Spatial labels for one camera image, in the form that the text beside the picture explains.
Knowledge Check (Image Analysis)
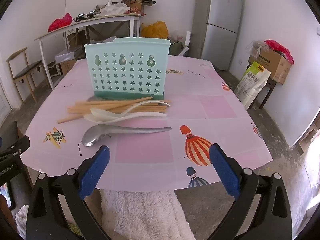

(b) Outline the pink printed tablecloth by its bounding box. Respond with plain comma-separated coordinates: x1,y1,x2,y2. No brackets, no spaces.
20,54,273,189

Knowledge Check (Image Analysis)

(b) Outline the large red plastic bag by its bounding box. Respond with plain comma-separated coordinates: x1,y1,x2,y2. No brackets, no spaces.
264,39,295,65

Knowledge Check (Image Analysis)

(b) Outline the small cardboard box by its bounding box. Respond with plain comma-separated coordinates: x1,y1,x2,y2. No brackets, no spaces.
127,1,145,14

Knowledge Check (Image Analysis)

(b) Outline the white plastic spoon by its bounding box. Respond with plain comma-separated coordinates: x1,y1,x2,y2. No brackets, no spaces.
89,100,171,118
83,112,167,124

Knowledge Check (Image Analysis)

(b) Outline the dark wooden stool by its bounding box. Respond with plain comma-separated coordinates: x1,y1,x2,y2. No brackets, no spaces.
259,77,277,109

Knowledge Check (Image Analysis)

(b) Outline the white side table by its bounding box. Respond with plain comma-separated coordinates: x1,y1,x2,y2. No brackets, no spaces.
34,14,143,90

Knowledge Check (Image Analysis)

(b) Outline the mint green utensil holder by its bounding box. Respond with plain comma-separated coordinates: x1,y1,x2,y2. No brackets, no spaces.
84,37,172,100

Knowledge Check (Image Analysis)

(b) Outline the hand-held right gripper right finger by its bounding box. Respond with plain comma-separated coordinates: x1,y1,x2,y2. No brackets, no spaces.
209,143,292,240

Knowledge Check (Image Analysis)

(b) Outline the yellow plastic bag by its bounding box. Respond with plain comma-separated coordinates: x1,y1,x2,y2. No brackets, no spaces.
140,21,169,39

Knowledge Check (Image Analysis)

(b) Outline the large cardboard box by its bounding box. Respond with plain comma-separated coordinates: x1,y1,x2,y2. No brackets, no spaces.
248,46,292,85

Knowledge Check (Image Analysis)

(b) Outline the white plastic board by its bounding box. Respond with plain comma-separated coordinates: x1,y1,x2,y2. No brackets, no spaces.
180,31,192,55

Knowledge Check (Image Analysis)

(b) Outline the metal spoon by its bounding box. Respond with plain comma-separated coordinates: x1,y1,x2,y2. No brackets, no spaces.
82,124,172,147

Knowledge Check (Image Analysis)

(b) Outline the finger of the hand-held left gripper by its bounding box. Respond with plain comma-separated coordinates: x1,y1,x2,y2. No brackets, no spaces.
0,135,31,164

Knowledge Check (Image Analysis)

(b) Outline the white and yellow rice bag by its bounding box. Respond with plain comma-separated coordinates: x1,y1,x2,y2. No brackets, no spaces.
236,61,272,110

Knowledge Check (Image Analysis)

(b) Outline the small red plastic bag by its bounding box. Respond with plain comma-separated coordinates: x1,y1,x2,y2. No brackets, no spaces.
48,13,73,32

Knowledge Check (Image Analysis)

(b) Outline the wooden chair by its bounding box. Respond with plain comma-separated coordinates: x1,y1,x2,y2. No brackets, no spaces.
6,47,49,103

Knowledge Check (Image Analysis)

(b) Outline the white wooden door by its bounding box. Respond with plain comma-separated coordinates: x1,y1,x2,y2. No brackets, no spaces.
0,77,12,120

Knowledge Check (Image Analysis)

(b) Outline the bunch of wooden chopsticks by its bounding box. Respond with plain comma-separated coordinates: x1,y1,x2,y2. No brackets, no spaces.
57,96,168,124

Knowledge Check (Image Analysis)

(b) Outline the silver refrigerator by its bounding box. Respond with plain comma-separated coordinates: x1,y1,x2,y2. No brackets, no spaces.
191,0,245,71

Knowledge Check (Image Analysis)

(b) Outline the olive green bag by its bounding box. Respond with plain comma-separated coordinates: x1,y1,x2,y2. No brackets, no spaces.
170,40,187,55

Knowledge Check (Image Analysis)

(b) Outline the clear plastic bag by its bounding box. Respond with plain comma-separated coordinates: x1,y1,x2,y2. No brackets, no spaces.
246,39,268,58

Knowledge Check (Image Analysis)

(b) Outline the low cardboard box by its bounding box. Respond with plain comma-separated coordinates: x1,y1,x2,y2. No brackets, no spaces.
55,50,85,75

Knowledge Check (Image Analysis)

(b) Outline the white plastic bag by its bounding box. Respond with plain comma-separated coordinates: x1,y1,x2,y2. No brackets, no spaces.
100,2,130,17

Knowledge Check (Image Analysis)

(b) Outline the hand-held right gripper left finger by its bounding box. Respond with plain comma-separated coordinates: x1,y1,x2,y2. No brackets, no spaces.
26,145,110,240

